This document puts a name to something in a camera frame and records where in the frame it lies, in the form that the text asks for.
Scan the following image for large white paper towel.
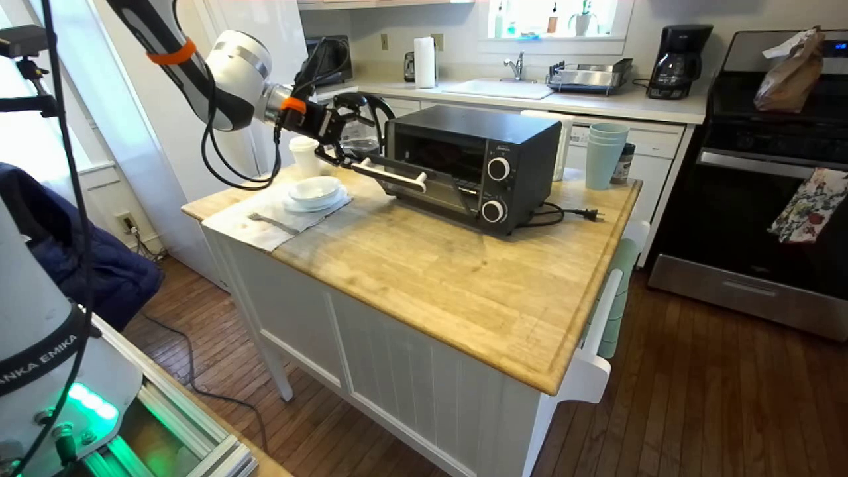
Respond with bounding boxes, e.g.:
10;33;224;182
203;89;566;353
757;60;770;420
199;180;353;256

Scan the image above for stacked teal cups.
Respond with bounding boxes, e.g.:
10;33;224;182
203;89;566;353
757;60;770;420
582;121;630;192

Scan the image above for chrome sink faucet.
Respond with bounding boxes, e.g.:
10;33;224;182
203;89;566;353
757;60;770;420
500;49;529;85

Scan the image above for kitchen window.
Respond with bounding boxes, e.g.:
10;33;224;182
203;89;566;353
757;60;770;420
484;0;633;44

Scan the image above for brown paper bag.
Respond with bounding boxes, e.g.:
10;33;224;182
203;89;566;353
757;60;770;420
749;23;830;116

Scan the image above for paper towel roll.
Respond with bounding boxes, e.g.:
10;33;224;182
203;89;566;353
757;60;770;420
410;33;439;89

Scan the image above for black oven power cord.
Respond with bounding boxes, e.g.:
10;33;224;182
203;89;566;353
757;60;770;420
528;199;605;231

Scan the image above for black microwave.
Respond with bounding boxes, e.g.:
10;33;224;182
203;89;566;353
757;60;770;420
305;33;356;89

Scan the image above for teal hanging towel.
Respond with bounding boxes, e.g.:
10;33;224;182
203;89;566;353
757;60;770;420
593;235;642;359

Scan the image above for dark bottle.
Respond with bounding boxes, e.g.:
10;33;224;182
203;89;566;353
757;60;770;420
613;139;638;186

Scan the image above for black floor cable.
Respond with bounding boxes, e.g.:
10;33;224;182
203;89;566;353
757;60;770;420
140;312;272;453

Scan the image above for floral dish towel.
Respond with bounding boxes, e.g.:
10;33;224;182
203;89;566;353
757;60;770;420
766;166;848;245

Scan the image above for black steel kitchen stove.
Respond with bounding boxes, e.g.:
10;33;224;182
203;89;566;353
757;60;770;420
646;28;848;345

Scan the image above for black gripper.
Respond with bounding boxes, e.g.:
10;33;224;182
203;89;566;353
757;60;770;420
295;94;391;175

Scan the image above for black toaster oven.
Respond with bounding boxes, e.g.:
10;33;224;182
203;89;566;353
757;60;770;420
381;102;564;239

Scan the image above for white paper cup with lid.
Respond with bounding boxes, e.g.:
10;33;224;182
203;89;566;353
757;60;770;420
285;134;324;180

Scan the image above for black camera on stand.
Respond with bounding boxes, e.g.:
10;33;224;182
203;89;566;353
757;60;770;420
0;21;69;120

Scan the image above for grey dish rack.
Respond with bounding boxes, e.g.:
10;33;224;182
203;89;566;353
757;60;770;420
546;55;636;98

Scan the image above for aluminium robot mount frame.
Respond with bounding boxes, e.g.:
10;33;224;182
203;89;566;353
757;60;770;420
77;301;260;477

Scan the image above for black coffee maker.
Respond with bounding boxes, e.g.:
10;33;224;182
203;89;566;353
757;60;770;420
644;23;716;101

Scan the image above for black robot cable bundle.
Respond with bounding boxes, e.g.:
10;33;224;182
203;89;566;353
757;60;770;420
15;0;353;477

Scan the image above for glass electric kettle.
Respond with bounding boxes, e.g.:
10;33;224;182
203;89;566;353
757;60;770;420
320;89;397;173

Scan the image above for white kitchen sink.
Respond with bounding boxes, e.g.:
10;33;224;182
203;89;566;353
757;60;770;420
436;76;554;101

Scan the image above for glass oven door white handle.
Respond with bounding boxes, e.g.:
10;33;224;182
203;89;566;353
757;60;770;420
353;146;488;226

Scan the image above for silver fork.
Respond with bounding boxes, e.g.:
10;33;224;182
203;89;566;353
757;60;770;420
247;208;301;239

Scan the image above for white kitchen island cart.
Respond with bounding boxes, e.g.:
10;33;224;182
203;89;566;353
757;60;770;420
179;154;651;477

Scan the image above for dark blue jacket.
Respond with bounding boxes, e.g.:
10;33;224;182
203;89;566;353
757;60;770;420
0;159;163;332

